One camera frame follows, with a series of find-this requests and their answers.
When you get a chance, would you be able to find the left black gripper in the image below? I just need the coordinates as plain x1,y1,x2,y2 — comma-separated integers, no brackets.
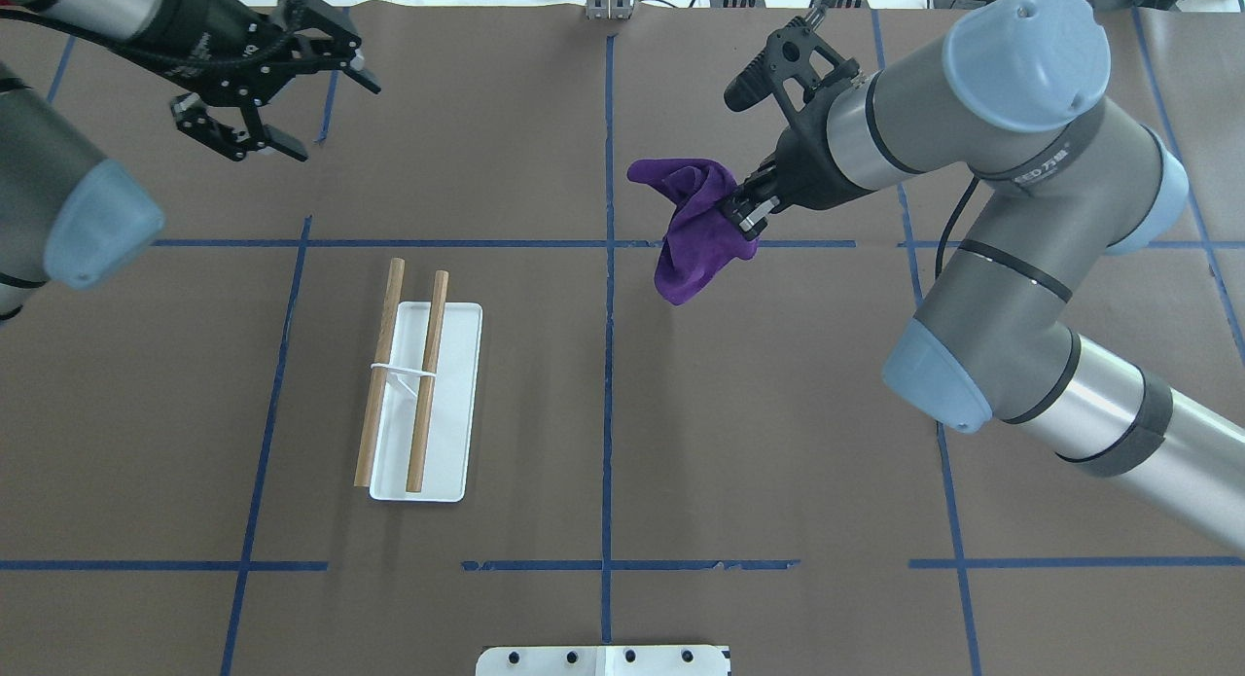
171,0,381,162

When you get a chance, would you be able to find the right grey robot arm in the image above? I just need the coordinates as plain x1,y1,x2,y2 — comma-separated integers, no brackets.
720,0,1244,552

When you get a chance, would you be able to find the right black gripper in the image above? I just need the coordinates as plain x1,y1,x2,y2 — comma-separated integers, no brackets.
720,83,862,240

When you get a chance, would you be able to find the right wooden rack rod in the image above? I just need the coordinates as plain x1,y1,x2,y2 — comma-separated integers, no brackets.
405,269,449,493

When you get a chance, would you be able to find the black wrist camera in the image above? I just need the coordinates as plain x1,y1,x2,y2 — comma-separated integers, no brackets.
722,10,860,117

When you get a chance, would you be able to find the left wooden rack rod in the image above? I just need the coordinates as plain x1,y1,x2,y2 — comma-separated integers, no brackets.
354,258,406,488

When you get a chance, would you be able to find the wooden rack rod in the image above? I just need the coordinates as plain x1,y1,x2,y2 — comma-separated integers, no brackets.
405,269,449,493
354,258,406,488

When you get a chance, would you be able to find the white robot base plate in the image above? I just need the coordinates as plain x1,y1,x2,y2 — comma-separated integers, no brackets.
476,644,732,675

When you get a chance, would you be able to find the white towel rack tray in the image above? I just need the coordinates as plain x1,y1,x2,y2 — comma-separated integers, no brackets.
369,301,483,504

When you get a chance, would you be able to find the purple towel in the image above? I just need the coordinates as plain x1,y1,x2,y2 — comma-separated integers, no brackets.
626,158,759,306

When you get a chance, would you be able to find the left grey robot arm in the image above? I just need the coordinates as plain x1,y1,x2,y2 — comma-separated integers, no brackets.
1,0,378,322

